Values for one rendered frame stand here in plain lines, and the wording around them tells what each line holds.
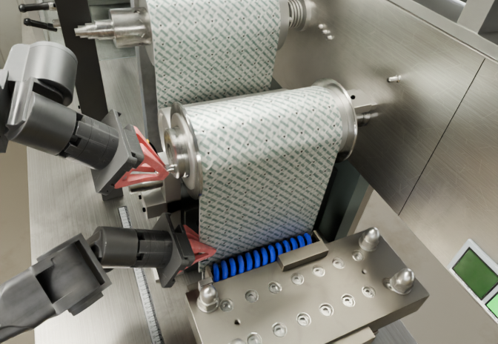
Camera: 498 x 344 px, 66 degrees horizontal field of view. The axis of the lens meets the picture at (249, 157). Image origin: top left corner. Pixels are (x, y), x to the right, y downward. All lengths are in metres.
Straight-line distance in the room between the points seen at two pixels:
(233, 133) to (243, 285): 0.28
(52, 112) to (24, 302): 0.22
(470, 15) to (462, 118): 0.13
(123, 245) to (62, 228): 0.41
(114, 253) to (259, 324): 0.26
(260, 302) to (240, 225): 0.13
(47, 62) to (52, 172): 0.64
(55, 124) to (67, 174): 0.64
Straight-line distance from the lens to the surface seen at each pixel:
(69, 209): 1.00
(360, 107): 0.66
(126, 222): 0.94
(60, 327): 0.84
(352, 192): 0.80
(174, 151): 0.53
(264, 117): 0.55
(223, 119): 0.54
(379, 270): 0.77
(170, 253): 0.60
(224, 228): 0.64
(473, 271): 0.64
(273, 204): 0.64
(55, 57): 0.50
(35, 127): 0.45
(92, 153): 0.48
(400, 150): 0.67
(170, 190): 0.64
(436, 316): 2.09
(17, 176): 2.52
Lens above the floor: 1.63
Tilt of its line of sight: 41 degrees down
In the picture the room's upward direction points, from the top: 7 degrees clockwise
